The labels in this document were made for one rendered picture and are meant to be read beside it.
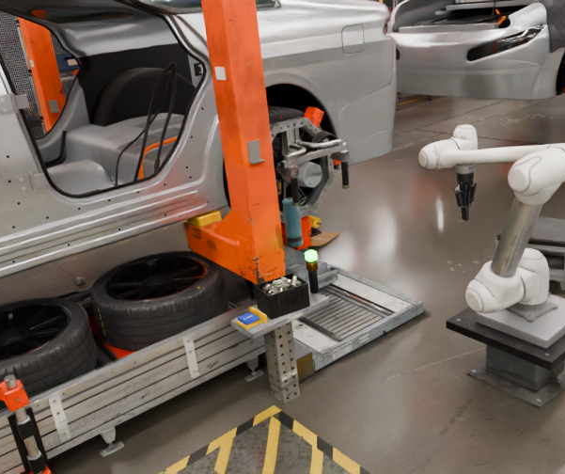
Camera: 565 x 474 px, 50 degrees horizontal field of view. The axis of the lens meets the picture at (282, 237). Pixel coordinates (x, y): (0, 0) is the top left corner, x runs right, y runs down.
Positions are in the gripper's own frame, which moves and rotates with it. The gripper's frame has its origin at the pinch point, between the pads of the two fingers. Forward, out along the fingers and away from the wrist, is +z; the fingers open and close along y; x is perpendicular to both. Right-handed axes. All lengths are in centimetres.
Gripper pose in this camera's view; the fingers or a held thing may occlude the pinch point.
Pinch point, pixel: (464, 213)
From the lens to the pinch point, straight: 293.4
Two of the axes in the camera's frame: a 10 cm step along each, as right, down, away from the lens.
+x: -4.9, -3.1, 8.1
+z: 1.3, 9.0, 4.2
